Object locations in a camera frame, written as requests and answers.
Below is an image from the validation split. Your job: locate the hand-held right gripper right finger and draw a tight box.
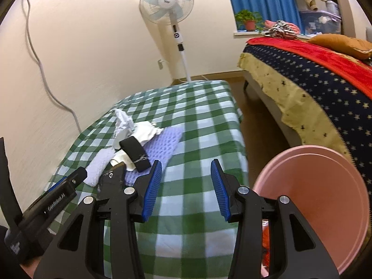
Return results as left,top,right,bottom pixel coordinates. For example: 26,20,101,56
210,159,340,279

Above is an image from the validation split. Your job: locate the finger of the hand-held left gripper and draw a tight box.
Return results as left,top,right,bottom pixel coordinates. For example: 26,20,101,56
99,163,126,199
46,167,88,198

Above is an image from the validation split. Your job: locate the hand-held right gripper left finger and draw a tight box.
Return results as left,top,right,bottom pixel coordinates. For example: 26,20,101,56
33,159,163,279

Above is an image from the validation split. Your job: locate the white foam net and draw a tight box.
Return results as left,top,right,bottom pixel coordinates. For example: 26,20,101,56
84,148,117,186

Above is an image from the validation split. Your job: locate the lavender knitted cloth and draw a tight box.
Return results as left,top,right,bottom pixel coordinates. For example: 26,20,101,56
123,126,184,185

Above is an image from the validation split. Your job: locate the white tissue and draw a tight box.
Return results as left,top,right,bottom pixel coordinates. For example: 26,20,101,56
132,121,163,146

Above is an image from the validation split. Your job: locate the white paper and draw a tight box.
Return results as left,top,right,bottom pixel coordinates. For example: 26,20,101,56
112,109,137,149

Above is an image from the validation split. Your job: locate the orange plastic bag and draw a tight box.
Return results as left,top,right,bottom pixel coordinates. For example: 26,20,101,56
262,225,272,268

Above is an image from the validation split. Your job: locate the pink plastic bin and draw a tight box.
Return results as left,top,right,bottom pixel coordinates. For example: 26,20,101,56
252,145,369,279

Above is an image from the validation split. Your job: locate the person's left forearm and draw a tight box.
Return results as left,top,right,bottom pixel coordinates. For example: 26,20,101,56
20,256,43,279

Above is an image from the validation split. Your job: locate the green checkered table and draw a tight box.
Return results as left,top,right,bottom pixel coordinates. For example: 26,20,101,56
48,80,247,279

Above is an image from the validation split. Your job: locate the yellow star bed sheet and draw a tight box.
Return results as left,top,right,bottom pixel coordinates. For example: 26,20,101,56
237,53,353,163

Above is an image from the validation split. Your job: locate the bed with star blanket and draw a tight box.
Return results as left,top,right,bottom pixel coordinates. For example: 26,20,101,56
242,43,372,192

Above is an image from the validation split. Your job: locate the white window sill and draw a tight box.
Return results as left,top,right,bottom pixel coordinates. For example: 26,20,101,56
232,30,313,40

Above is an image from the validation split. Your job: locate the red blanket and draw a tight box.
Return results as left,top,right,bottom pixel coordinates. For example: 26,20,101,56
247,37,372,99

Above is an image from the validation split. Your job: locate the potted green plant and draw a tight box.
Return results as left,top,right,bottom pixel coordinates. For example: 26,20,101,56
235,10,263,32

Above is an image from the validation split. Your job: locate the striped clothing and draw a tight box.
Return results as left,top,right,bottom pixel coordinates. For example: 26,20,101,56
263,20,298,40

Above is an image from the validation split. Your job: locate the pink clothing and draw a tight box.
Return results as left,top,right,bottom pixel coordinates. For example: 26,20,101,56
264,20,300,34

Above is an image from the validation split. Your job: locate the white standing fan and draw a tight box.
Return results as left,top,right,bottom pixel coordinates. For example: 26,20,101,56
139,0,195,83

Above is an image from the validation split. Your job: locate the orange pillow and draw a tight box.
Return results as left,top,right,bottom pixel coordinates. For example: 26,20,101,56
308,33,372,60

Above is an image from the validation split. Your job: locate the clear storage box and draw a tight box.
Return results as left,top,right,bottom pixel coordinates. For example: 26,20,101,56
299,10,342,35

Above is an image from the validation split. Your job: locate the metal pot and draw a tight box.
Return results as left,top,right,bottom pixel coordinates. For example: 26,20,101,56
325,0,340,16

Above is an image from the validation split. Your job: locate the black wrist strap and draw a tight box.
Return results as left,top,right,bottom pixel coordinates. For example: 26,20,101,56
0,136,22,230

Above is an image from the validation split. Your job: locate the grey wall cable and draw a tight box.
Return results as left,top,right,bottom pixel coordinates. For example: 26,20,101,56
25,0,83,136

